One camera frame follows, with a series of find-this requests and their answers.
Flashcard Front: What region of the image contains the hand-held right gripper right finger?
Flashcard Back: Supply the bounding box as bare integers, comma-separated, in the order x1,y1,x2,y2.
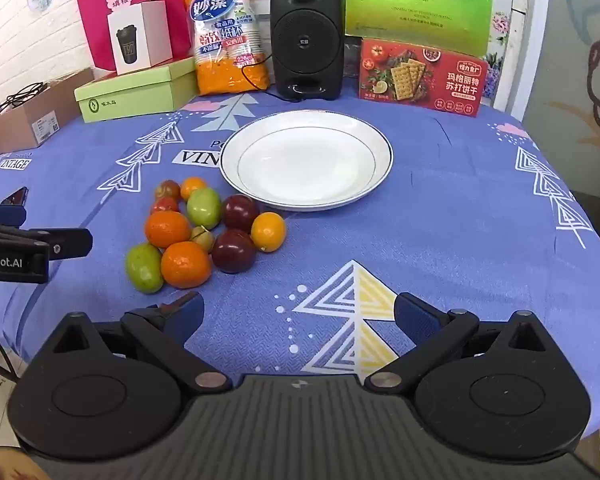
364,291,549,391

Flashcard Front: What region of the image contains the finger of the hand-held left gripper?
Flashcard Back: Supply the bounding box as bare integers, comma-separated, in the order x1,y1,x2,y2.
0,228,94,261
0,187,29,228

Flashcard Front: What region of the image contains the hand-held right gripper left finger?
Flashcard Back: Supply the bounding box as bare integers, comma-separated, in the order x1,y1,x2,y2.
54,291,232,395

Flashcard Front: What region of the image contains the large orange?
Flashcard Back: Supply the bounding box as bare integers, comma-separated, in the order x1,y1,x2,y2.
144,210,192,249
160,241,213,290

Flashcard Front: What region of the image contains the green fruit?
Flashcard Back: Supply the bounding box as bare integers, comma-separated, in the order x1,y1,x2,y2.
125,242,164,295
186,187,223,231

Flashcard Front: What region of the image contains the brown longan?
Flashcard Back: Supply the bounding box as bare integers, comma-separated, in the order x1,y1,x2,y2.
189,226,216,253

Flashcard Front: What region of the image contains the dark purple plum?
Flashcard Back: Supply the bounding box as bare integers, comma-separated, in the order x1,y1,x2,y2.
211,228,257,275
221,193,261,233

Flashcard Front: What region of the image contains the yellow orange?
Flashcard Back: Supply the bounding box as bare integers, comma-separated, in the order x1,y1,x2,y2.
250,211,287,253

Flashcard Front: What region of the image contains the small orange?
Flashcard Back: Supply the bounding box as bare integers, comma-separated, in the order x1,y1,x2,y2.
180,176,208,202

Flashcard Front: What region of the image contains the white plate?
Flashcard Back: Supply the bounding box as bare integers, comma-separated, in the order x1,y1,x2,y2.
219,110,395,212

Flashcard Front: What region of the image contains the cardboard box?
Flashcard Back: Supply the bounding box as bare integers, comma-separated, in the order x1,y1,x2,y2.
0,66,112,153

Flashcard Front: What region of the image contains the blue printed tablecloth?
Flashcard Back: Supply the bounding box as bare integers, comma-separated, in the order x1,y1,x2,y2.
0,67,600,441

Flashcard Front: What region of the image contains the green shoe box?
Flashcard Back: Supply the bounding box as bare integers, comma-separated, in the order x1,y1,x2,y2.
74,56,200,124

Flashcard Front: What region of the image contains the orange paper cup packet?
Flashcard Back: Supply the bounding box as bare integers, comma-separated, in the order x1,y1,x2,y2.
187,0,272,97

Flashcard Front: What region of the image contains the white cup box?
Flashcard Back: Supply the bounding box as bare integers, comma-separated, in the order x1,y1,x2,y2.
107,0,172,76

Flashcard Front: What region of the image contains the red cracker box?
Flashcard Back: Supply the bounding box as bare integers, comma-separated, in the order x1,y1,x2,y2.
357,36,489,118

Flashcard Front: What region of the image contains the black speaker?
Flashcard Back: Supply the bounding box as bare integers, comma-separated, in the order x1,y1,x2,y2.
270,0,345,102

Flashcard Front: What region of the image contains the green gift box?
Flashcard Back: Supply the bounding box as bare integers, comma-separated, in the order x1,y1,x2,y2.
344,0,496,57

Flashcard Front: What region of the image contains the black speaker cable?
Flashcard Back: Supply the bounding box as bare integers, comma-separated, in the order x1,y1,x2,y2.
240,52,281,98

